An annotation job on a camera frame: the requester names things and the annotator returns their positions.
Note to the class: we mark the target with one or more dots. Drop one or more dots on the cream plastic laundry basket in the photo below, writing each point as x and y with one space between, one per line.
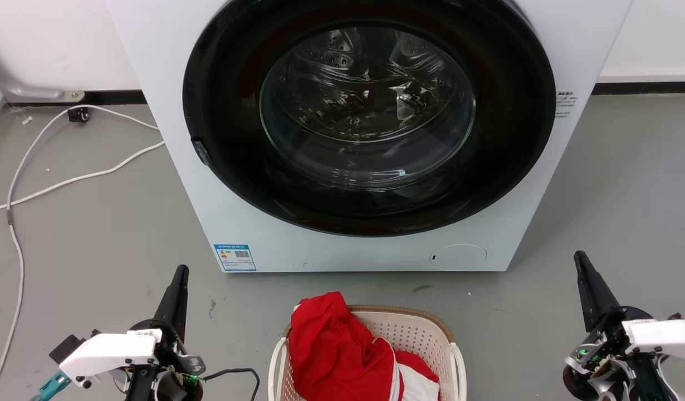
412 329

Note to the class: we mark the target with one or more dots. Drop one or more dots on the small black floor plug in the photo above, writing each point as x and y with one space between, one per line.
78 115

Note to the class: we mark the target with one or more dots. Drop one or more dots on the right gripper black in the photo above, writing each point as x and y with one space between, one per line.
612 362

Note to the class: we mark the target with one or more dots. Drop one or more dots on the black round washer door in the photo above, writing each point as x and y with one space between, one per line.
225 83

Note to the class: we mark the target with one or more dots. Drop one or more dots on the white front-load washing machine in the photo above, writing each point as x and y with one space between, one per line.
209 223

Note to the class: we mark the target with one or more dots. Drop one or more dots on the round white filter cover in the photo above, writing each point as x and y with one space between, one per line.
458 257

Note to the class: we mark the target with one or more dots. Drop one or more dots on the red and white garment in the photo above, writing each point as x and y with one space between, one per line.
334 351

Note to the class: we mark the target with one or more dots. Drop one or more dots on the blue energy label sticker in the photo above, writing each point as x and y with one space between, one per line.
235 258

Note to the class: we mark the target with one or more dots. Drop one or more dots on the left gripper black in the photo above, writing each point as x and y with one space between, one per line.
170 362

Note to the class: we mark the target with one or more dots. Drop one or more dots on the right wrist white camera housing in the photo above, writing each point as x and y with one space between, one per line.
663 334

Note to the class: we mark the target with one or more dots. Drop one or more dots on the small printed text label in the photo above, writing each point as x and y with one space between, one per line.
566 104

